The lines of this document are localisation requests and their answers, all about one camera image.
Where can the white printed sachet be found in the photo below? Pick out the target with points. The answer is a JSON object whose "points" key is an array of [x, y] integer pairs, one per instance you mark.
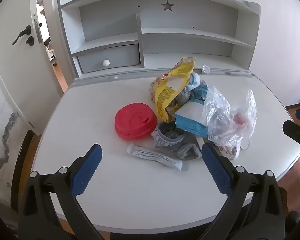
{"points": [[150, 155]]}

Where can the white bottle cap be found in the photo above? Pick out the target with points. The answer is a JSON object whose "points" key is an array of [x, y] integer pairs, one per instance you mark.
{"points": [[206, 69]]}

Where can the white round drawer knob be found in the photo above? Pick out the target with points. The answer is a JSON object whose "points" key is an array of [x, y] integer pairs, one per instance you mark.
{"points": [[106, 63]]}

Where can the grey striped sock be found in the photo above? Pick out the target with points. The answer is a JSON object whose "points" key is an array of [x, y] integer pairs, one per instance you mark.
{"points": [[170, 136]]}

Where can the red plastic lid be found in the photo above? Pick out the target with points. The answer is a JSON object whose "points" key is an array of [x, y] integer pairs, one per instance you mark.
{"points": [[135, 121]]}

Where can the yellow snack bag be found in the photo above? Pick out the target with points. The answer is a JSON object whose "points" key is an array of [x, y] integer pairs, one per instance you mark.
{"points": [[165, 95]]}

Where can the beige corn puffs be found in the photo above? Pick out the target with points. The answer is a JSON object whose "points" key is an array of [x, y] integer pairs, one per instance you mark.
{"points": [[152, 92]]}

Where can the white sock teal trim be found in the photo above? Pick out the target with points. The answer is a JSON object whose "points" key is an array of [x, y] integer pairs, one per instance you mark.
{"points": [[193, 80]]}

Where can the black door lock knob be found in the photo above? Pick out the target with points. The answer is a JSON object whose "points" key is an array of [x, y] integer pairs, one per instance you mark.
{"points": [[29, 40]]}

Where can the white door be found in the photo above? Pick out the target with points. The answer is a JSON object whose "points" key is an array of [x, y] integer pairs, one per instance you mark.
{"points": [[12, 75]]}

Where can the grey hutch drawer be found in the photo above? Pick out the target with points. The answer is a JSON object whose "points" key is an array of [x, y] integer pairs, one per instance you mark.
{"points": [[115, 55]]}

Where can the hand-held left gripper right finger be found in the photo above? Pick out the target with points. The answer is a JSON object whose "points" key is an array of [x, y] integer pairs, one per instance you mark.
{"points": [[216, 172]]}

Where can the grey white desk hutch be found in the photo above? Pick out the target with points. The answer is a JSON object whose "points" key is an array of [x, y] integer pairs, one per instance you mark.
{"points": [[185, 37]]}

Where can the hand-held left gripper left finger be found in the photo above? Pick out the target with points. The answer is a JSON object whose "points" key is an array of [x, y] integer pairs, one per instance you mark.
{"points": [[86, 171]]}

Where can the clear plastic bag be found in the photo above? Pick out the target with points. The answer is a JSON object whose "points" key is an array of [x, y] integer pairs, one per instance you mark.
{"points": [[220, 120]]}

